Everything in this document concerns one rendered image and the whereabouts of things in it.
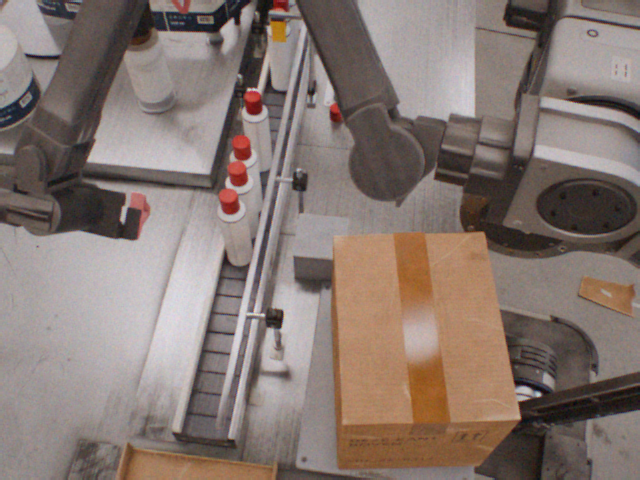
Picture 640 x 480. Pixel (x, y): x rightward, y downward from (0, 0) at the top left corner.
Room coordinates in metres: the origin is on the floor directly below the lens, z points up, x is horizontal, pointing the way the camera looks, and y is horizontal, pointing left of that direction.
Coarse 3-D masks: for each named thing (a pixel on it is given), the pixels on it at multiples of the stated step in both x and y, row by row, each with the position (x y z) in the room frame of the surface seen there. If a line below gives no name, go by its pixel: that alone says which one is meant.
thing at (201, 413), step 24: (264, 96) 1.08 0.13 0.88; (288, 120) 1.00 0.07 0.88; (264, 192) 0.80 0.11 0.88; (264, 240) 0.68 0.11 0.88; (216, 288) 0.57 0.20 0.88; (240, 288) 0.57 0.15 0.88; (216, 312) 0.52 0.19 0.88; (216, 336) 0.47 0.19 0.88; (216, 360) 0.43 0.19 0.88; (240, 360) 0.43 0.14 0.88; (192, 384) 0.38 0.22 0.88; (216, 384) 0.38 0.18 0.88; (192, 408) 0.34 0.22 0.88; (216, 408) 0.34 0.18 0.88; (192, 432) 0.30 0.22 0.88; (216, 432) 0.30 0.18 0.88
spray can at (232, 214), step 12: (228, 192) 0.65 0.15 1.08; (228, 204) 0.63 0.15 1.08; (240, 204) 0.65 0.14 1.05; (228, 216) 0.63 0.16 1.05; (240, 216) 0.63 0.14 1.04; (228, 228) 0.62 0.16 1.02; (240, 228) 0.62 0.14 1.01; (228, 240) 0.62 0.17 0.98; (240, 240) 0.62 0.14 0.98; (228, 252) 0.63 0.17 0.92; (240, 252) 0.62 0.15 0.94; (252, 252) 0.64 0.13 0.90; (240, 264) 0.62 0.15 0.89
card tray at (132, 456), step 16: (128, 448) 0.28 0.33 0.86; (144, 448) 0.28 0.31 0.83; (128, 464) 0.26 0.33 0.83; (144, 464) 0.26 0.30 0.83; (160, 464) 0.26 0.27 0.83; (176, 464) 0.26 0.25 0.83; (192, 464) 0.26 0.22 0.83; (208, 464) 0.26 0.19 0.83; (224, 464) 0.25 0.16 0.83; (240, 464) 0.25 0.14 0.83; (256, 464) 0.25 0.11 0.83
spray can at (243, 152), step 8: (240, 136) 0.78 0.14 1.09; (240, 144) 0.76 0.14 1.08; (248, 144) 0.76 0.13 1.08; (232, 152) 0.78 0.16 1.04; (240, 152) 0.75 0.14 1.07; (248, 152) 0.75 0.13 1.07; (232, 160) 0.75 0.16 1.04; (240, 160) 0.75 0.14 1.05; (248, 160) 0.75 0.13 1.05; (256, 160) 0.76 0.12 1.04; (248, 168) 0.74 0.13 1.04; (256, 168) 0.75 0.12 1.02; (256, 176) 0.75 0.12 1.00; (256, 184) 0.75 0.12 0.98; (256, 192) 0.75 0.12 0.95
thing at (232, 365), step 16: (304, 32) 1.20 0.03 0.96; (288, 96) 1.00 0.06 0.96; (288, 112) 0.95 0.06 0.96; (272, 176) 0.78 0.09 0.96; (272, 192) 0.74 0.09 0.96; (256, 240) 0.63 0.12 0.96; (256, 256) 0.59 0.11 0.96; (256, 272) 0.57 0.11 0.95; (240, 320) 0.47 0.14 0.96; (240, 336) 0.44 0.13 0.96; (224, 384) 0.35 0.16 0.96; (224, 400) 0.33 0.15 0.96; (224, 416) 0.30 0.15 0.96
